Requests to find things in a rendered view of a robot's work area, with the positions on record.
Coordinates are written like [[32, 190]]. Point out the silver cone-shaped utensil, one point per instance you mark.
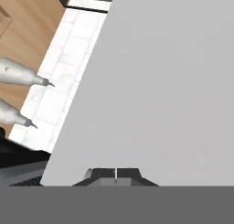
[[10, 115], [18, 72]]

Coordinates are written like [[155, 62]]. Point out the wooden cupboard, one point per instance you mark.
[[29, 26]]

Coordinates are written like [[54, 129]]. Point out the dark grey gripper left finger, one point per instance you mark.
[[105, 174]]

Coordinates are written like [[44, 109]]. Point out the black hob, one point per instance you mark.
[[18, 160]]

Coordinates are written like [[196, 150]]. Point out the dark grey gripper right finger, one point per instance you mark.
[[128, 174]]

